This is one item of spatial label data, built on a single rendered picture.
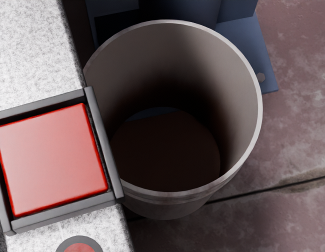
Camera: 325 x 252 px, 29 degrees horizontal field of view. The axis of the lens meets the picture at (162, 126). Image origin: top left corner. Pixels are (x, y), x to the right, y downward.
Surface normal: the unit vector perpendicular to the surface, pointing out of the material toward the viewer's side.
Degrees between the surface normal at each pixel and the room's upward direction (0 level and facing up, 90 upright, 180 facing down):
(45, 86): 0
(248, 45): 0
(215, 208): 0
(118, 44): 87
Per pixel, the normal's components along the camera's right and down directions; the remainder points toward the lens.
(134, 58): 0.45, 0.83
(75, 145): 0.02, -0.30
